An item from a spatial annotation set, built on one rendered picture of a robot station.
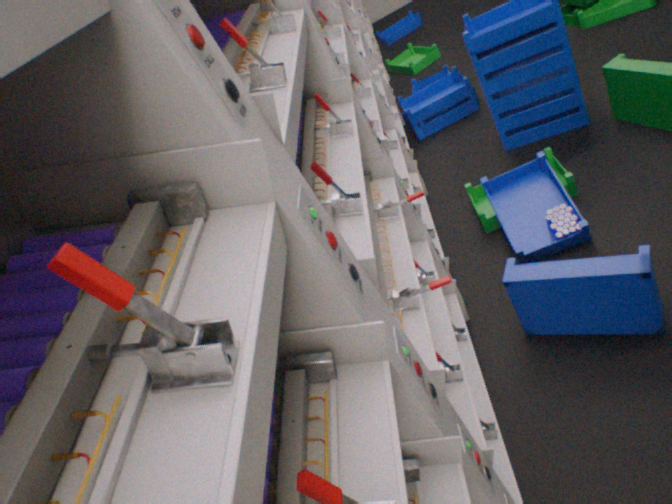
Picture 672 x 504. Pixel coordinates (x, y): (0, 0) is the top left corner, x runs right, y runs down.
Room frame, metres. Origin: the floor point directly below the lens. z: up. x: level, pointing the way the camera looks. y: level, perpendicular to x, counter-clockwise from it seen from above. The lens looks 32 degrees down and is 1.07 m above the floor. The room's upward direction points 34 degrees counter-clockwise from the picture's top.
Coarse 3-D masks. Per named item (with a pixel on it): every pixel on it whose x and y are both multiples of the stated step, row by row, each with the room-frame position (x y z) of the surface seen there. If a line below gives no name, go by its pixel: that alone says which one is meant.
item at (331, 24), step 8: (328, 8) 1.70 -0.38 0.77; (336, 8) 1.69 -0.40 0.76; (320, 16) 1.71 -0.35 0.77; (328, 16) 1.70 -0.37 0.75; (336, 16) 1.69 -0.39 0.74; (320, 24) 1.69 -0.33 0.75; (328, 24) 1.70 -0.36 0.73; (336, 24) 1.69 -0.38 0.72; (328, 32) 1.54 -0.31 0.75; (336, 32) 1.54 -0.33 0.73; (328, 40) 1.53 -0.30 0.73; (336, 40) 1.51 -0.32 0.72; (344, 40) 1.49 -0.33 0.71; (336, 48) 1.43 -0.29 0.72; (344, 48) 1.41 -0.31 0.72; (336, 56) 1.28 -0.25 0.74; (344, 56) 1.34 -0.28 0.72; (344, 64) 1.11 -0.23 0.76; (344, 72) 1.12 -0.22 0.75
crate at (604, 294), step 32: (640, 256) 0.72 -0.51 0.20; (512, 288) 0.86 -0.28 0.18; (544, 288) 0.82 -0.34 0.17; (576, 288) 0.77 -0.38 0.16; (608, 288) 0.73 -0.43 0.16; (640, 288) 0.69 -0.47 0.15; (544, 320) 0.84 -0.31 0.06; (576, 320) 0.79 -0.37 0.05; (608, 320) 0.74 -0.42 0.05; (640, 320) 0.70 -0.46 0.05
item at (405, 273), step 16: (368, 160) 1.03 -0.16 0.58; (384, 160) 1.02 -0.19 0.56; (384, 176) 1.03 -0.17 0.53; (384, 192) 0.97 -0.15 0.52; (400, 208) 0.89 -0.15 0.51; (400, 224) 0.84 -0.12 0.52; (384, 240) 0.81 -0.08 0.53; (400, 240) 0.79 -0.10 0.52; (384, 256) 0.76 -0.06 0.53; (400, 256) 0.75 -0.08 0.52; (400, 272) 0.70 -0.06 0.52; (400, 288) 0.67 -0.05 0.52; (400, 320) 0.60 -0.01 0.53; (416, 320) 0.59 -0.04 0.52; (416, 336) 0.56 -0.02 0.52; (432, 352) 0.52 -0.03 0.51; (432, 368) 0.49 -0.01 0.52
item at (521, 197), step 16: (544, 160) 1.27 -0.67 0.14; (512, 176) 1.32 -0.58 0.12; (528, 176) 1.31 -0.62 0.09; (544, 176) 1.27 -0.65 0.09; (496, 192) 1.33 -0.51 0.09; (512, 192) 1.30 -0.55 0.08; (528, 192) 1.26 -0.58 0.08; (544, 192) 1.23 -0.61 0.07; (560, 192) 1.19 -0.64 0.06; (496, 208) 1.29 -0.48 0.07; (512, 208) 1.25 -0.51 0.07; (528, 208) 1.22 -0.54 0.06; (544, 208) 1.18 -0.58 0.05; (576, 208) 1.08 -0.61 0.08; (512, 224) 1.21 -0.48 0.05; (528, 224) 1.18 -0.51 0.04; (544, 224) 1.14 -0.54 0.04; (512, 240) 1.17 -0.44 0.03; (528, 240) 1.14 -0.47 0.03; (544, 240) 1.10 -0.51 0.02; (560, 240) 1.04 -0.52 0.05; (576, 240) 1.03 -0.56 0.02; (528, 256) 1.07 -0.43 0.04; (544, 256) 1.06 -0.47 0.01
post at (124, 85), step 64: (128, 0) 0.36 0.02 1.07; (64, 64) 0.38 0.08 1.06; (128, 64) 0.37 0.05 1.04; (192, 64) 0.38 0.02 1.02; (0, 128) 0.40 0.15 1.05; (64, 128) 0.39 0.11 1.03; (128, 128) 0.38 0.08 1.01; (192, 128) 0.36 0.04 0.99; (256, 128) 0.41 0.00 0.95; (0, 192) 0.41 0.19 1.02; (320, 256) 0.37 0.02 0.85; (320, 320) 0.37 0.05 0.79; (384, 320) 0.41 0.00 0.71
